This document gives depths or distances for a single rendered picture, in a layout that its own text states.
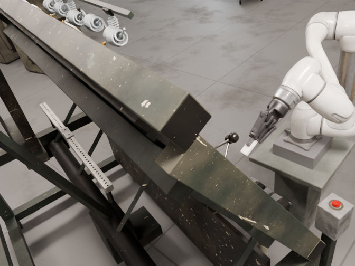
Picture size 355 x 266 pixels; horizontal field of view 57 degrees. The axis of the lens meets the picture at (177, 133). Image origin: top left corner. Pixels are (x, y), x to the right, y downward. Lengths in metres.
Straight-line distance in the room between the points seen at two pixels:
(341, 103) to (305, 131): 0.82
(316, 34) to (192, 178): 1.09
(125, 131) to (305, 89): 0.68
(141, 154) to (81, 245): 2.16
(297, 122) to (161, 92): 1.52
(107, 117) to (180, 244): 1.81
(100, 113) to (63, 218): 2.22
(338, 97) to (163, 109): 0.83
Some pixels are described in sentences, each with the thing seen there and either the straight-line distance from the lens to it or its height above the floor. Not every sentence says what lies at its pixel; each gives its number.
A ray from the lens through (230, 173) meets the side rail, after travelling 0.85.
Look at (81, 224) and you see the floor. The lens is 3.18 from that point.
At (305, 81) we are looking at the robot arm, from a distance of 1.30.
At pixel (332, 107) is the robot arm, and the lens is 1.34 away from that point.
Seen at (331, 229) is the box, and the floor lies 0.82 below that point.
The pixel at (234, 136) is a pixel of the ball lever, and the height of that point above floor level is 1.56.
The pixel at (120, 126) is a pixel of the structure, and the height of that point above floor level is 1.69.
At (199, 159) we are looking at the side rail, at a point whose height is 1.78.
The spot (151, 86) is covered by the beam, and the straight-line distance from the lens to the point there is 0.71.
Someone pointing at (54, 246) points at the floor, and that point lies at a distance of 3.15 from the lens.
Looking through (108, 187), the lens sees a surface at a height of 1.02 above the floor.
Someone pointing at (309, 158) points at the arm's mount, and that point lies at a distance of 2.16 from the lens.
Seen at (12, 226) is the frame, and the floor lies 0.18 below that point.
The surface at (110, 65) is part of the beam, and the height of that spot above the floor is 1.94.
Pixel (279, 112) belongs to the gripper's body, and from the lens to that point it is 1.27.
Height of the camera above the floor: 2.27
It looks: 37 degrees down
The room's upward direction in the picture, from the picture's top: 11 degrees counter-clockwise
